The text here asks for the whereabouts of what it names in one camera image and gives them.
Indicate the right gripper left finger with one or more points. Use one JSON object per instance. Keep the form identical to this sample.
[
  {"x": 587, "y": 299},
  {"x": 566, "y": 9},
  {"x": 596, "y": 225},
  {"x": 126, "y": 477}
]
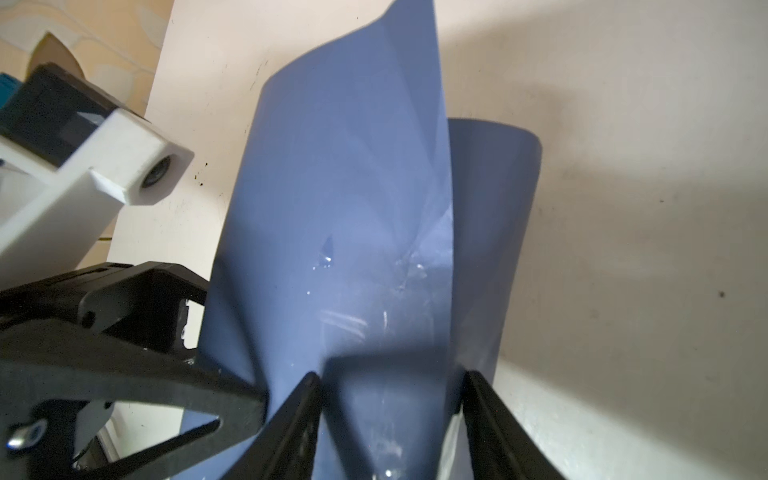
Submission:
[{"x": 285, "y": 448}]

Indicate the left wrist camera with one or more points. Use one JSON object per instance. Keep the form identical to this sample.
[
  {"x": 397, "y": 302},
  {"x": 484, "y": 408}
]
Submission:
[{"x": 71, "y": 158}]

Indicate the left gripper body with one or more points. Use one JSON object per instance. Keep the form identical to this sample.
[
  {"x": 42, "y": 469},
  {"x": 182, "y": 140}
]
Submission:
[{"x": 145, "y": 305}]

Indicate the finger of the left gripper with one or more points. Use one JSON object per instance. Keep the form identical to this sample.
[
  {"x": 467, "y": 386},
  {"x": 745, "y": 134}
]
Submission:
[{"x": 60, "y": 383}]

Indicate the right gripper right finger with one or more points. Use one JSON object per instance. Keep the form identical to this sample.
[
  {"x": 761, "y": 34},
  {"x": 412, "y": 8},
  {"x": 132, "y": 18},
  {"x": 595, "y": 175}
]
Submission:
[{"x": 499, "y": 446}]

